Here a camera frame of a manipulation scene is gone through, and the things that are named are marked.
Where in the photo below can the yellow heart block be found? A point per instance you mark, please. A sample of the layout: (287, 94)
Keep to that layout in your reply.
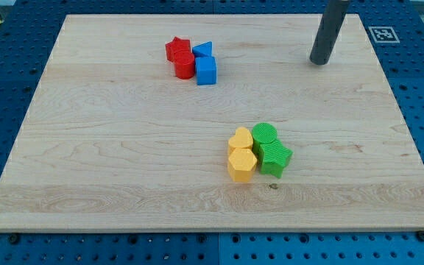
(242, 139)

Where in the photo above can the red star block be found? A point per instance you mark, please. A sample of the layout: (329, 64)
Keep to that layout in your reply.
(176, 45)

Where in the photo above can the black bolt right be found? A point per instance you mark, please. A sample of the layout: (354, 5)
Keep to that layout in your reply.
(420, 235)

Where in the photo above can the white fiducial marker tag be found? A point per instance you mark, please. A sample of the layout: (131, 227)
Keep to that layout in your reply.
(383, 34)

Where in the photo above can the blue triangle block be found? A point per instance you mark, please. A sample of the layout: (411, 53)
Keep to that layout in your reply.
(203, 49)

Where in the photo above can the blue cube block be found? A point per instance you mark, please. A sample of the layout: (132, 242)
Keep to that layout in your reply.
(206, 70)

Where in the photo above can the red cylinder block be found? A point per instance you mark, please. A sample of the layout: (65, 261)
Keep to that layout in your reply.
(184, 64)

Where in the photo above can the green star block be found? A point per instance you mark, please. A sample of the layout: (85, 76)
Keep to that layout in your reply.
(275, 157)

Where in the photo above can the green cylinder block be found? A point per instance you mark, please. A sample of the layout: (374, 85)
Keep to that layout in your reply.
(263, 133)

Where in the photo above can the black bolt left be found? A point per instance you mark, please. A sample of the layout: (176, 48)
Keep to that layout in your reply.
(14, 238)

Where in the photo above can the light wooden board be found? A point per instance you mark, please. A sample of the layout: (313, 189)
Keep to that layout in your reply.
(114, 142)

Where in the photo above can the yellow hexagon block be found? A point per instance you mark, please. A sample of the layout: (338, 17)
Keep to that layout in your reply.
(241, 165)

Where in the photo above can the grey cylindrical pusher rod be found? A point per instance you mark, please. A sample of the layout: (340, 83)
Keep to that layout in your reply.
(328, 31)

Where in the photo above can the black bolt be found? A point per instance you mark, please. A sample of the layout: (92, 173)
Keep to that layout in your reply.
(14, 238)
(420, 235)

